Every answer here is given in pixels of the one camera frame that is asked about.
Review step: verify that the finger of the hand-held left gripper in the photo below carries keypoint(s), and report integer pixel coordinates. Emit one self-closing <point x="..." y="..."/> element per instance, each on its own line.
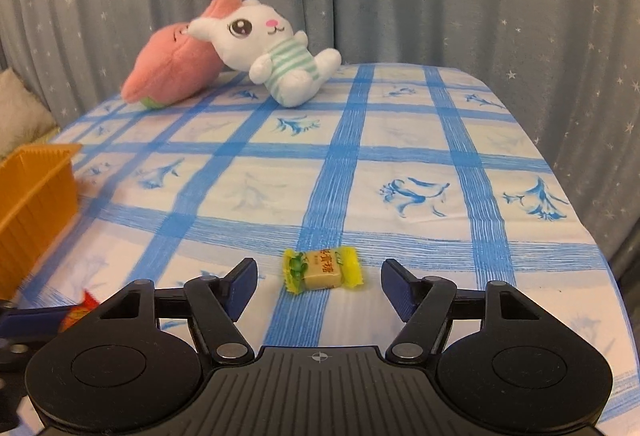
<point x="30" y="323"/>
<point x="17" y="351"/>

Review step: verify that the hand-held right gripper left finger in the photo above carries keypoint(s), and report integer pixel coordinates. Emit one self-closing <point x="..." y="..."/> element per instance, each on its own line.
<point x="245" y="283"/>

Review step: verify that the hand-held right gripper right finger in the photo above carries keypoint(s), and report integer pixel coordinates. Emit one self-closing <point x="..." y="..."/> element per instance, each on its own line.
<point x="395" y="286"/>

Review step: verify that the red snack packet brown print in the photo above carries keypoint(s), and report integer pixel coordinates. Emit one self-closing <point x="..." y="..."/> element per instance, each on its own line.
<point x="82" y="311"/>

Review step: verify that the yellow candy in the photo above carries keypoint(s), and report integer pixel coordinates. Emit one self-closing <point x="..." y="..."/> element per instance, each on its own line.
<point x="322" y="268"/>

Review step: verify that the orange plastic basket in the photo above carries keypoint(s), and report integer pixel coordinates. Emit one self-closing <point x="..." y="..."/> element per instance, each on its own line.
<point x="35" y="201"/>

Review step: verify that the blue checked tablecloth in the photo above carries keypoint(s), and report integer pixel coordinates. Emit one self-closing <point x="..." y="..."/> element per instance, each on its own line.
<point x="350" y="176"/>

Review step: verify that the beige pillow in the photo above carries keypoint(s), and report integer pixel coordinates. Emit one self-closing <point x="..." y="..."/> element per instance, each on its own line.
<point x="20" y="110"/>

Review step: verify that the pink plush toy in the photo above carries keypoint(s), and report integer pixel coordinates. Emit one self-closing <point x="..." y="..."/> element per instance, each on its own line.
<point x="170" y="70"/>

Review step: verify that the white plush bunny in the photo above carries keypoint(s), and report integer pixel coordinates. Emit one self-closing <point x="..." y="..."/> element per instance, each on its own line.
<point x="270" y="45"/>

